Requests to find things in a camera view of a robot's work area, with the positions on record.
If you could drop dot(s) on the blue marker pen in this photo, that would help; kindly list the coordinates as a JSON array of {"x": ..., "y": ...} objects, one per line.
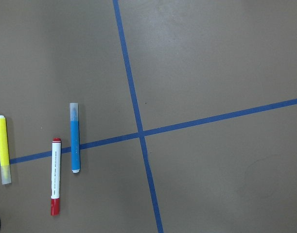
[{"x": 74, "y": 138}]

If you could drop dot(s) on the red marker pen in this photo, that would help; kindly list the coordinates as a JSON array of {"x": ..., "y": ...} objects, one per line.
[{"x": 55, "y": 176}]

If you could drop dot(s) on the yellow highlighter pen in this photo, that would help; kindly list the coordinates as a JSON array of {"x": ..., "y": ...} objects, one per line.
[{"x": 4, "y": 153}]

